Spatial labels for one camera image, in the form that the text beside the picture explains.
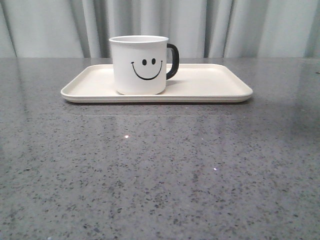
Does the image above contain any white smiley mug black handle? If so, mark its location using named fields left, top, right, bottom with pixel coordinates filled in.
left=109, top=35, right=180, bottom=95

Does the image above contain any cream rectangular plastic tray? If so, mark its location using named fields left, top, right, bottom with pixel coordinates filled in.
left=60, top=63, right=253, bottom=104

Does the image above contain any pale grey pleated curtain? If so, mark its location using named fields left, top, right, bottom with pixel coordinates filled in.
left=0, top=0, right=320, bottom=58

